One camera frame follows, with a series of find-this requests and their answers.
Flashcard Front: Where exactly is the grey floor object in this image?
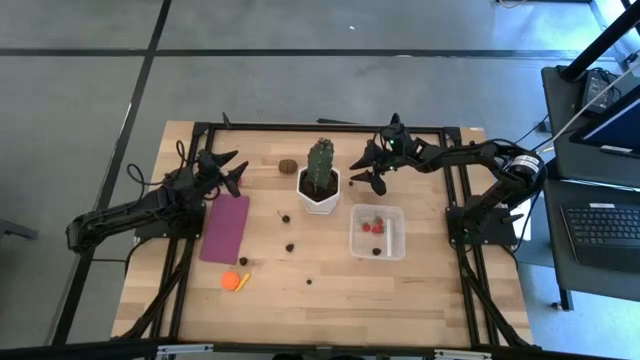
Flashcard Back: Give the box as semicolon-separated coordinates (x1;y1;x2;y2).
0;218;39;241

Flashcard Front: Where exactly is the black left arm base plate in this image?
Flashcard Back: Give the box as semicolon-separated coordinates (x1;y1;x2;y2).
133;199;207;240

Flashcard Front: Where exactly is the black aluminium table frame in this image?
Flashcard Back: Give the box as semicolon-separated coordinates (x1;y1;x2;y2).
112;112;539;351

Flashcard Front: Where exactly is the white hexagonal plant pot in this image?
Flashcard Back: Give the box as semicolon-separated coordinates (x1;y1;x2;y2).
296;166;343;216

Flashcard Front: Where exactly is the black rig beam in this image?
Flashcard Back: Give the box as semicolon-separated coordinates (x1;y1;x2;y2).
0;338;640;360

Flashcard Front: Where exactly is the black diagonal pole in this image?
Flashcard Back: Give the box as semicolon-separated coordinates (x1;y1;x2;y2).
559;0;640;82

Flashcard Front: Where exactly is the clear plastic tupperware container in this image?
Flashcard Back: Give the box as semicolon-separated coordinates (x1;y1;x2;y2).
348;203;407;262

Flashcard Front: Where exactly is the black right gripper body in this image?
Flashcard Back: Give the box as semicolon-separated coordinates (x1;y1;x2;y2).
372;124;416;174

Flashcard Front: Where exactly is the black keyboard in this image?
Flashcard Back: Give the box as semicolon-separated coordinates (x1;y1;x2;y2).
560;202;640;274

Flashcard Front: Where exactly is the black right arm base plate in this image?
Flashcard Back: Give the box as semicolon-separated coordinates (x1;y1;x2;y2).
445;205;518;247

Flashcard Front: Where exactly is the dark grey desk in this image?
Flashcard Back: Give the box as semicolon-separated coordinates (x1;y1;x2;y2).
541;64;640;304

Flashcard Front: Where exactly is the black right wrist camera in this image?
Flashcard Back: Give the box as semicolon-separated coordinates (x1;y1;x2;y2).
369;173;389;197

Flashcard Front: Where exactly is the purple cloth mat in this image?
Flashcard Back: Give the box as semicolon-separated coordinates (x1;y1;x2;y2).
198;193;251;266

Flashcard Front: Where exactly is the green cactus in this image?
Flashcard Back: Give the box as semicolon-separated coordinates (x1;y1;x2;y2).
305;137;336;194

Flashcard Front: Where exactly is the white paper sheet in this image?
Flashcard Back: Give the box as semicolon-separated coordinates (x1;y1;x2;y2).
514;197;533;242

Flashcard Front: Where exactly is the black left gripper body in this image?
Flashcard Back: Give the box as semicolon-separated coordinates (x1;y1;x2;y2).
197;148;229;191

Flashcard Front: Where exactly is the monitor with blue screen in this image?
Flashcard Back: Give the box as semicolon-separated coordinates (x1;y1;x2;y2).
569;84;640;160

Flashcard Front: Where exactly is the white cable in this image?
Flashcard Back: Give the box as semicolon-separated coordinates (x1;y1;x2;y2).
547;59;640;144

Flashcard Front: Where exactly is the black power adapter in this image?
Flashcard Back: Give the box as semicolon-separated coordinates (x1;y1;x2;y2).
579;69;615;115

